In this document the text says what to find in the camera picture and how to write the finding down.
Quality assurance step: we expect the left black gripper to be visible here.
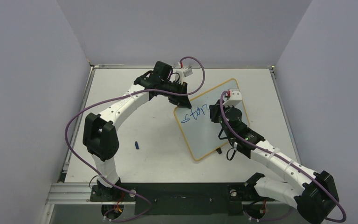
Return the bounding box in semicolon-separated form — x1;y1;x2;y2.
160;80;191;109

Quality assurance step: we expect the yellow framed whiteboard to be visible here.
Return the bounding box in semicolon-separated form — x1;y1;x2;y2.
173;78;239;161

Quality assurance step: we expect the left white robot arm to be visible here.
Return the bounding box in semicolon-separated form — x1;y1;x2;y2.
83;61;193;201

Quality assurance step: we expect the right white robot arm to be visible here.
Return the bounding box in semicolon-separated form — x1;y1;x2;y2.
209;103;343;224

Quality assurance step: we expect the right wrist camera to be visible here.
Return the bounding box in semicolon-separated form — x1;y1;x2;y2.
223;89;242;107

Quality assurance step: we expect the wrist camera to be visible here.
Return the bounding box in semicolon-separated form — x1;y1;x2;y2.
223;89;242;107
173;67;193;84

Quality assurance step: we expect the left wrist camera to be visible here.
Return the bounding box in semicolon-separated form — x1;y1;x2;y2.
173;67;193;84

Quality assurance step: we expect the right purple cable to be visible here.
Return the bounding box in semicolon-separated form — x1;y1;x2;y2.
219;90;347;223

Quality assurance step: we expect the purple cable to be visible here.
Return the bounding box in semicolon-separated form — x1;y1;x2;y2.
219;90;347;223
65;56;206;223

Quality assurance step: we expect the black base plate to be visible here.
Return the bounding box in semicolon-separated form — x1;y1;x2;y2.
90;182;266;216

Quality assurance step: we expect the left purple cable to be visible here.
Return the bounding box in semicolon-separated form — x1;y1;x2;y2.
65;56;206;223

